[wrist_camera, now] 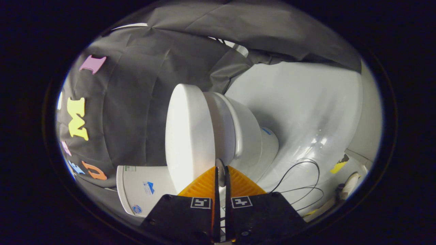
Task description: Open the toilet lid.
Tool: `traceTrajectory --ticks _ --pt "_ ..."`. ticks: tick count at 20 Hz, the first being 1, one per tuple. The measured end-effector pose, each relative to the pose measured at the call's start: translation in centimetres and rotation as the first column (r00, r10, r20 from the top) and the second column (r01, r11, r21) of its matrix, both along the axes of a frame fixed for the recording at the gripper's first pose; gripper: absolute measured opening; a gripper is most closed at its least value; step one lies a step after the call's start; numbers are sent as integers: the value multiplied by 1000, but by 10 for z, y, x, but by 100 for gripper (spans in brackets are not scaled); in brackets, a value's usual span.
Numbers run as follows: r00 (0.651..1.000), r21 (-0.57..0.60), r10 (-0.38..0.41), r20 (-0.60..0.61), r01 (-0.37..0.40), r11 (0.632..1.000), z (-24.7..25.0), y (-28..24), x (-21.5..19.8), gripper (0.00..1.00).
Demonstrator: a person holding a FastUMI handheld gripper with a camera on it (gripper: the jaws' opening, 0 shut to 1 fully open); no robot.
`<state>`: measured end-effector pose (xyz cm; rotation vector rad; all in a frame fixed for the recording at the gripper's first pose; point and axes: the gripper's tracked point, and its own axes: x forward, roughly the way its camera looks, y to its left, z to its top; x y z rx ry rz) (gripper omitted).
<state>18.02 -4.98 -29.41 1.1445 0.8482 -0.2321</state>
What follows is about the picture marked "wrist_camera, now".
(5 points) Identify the thin black cable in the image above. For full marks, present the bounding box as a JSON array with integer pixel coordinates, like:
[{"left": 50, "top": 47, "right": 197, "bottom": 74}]
[{"left": 269, "top": 159, "right": 325, "bottom": 212}]

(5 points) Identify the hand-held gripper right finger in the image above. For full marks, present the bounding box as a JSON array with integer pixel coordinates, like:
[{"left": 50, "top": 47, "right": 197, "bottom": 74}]
[{"left": 224, "top": 166, "right": 308, "bottom": 244}]

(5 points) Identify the white toilet tank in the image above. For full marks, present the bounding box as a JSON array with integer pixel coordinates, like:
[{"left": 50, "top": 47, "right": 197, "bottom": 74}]
[{"left": 116, "top": 165, "right": 178, "bottom": 218}]

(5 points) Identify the yellow tape piece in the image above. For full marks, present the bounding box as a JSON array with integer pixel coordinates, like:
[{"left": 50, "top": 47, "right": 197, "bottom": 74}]
[{"left": 329, "top": 155, "right": 350, "bottom": 174}]

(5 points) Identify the black backdrop cloth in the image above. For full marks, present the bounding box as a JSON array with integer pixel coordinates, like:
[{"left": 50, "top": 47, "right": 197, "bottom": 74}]
[{"left": 56, "top": 0, "right": 362, "bottom": 192}]

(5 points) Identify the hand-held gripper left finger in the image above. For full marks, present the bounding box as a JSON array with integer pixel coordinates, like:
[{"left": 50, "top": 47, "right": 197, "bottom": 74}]
[{"left": 140, "top": 166, "right": 221, "bottom": 245}]

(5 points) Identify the white toilet lid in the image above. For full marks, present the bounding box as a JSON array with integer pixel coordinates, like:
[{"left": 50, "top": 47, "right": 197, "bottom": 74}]
[{"left": 165, "top": 83, "right": 229, "bottom": 193}]

